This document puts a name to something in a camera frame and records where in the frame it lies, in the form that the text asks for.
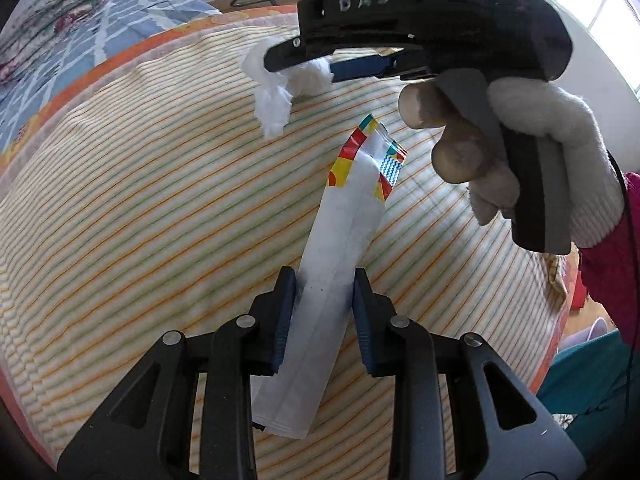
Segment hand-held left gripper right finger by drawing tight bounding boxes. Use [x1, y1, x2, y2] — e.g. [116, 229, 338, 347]
[352, 268, 586, 480]

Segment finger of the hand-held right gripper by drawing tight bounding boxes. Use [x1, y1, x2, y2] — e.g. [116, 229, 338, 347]
[329, 54, 402, 84]
[263, 34, 347, 74]

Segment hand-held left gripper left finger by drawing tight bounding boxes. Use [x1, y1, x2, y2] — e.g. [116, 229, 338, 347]
[57, 266, 299, 480]

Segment white tissue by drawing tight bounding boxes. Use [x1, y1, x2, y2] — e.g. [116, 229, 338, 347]
[240, 37, 335, 140]

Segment white wrapper with colourful end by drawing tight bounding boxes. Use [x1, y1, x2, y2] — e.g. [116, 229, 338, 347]
[250, 114, 407, 441]

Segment person's right hand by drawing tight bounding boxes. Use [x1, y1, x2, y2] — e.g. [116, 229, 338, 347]
[399, 67, 626, 249]

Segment striped yellow bed sheet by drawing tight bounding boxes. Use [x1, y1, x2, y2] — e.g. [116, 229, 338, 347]
[0, 4, 576, 466]

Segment window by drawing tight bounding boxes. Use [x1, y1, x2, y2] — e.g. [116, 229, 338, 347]
[520, 0, 640, 96]

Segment blue checked sheet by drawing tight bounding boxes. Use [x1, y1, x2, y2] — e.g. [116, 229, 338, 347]
[0, 0, 223, 161]

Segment yellow checked cloth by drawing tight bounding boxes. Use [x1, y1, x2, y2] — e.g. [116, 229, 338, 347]
[542, 252, 576, 311]

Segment red item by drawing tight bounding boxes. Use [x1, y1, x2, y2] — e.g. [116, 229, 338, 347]
[570, 265, 588, 311]

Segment teal clothing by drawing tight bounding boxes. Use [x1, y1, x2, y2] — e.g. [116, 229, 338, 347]
[537, 327, 640, 480]

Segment pale plastic cup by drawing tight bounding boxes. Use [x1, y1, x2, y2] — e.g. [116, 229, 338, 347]
[575, 316, 618, 356]

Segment folded floral quilt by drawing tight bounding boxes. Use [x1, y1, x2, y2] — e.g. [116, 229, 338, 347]
[0, 0, 113, 83]

